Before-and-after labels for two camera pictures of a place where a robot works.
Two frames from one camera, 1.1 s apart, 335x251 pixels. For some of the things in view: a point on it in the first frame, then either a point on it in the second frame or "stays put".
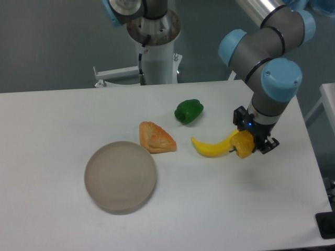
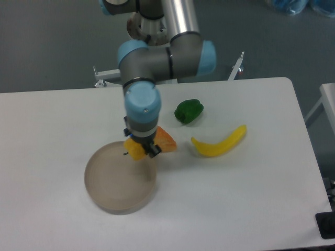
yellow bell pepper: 243,143 to 135,149
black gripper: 260,130 to 154,149
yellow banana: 214,150 stays put
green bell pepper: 188,111 stays put
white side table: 327,98 stays put
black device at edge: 325,221 stays put
